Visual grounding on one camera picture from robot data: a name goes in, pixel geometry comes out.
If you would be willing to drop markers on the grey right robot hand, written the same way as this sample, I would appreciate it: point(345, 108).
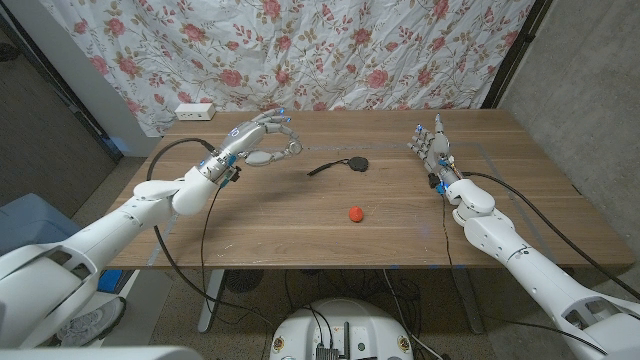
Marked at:
point(435, 150)

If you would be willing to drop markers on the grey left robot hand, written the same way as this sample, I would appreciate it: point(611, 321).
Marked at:
point(245, 137)

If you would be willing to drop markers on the clear glass salt shaker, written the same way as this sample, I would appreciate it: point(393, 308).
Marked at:
point(295, 147)

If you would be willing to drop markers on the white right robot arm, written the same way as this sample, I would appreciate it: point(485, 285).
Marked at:
point(525, 265)

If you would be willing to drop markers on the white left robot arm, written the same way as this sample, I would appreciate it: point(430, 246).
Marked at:
point(100, 235)

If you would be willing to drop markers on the small red ball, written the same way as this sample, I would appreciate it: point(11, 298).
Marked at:
point(356, 214)

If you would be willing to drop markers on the white power strip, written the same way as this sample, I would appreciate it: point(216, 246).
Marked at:
point(195, 111)

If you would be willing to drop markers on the grey tape outline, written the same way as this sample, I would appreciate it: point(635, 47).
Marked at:
point(350, 147)

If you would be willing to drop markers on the floral print curtain backdrop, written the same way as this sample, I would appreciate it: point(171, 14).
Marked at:
point(300, 50)

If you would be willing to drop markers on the black backdrop stand pole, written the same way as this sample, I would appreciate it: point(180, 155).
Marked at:
point(515, 55)

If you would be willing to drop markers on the black round floor fan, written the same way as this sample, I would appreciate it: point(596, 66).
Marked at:
point(243, 281)

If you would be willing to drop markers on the grey table leg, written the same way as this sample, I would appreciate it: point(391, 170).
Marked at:
point(470, 305)

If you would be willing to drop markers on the white table leg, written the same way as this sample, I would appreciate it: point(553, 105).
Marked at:
point(210, 310)

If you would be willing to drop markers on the white robot torso base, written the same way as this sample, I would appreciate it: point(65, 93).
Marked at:
point(350, 320)

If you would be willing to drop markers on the white floor platform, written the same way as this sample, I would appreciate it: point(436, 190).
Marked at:
point(140, 300)

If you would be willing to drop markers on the blue and black pad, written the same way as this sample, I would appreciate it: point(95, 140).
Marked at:
point(110, 281)

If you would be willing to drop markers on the blue plastic bin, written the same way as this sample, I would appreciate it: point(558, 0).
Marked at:
point(30, 225)

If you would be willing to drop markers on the grey sneaker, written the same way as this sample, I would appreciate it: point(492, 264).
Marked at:
point(90, 322)

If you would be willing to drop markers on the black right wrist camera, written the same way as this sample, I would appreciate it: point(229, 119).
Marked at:
point(434, 181)

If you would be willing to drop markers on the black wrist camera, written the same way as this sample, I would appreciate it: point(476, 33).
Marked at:
point(231, 175)
point(434, 181)

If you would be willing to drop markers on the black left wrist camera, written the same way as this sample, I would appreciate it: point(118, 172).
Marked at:
point(231, 175)

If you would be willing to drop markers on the black wall frame strip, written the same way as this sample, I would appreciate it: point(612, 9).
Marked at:
point(80, 107)

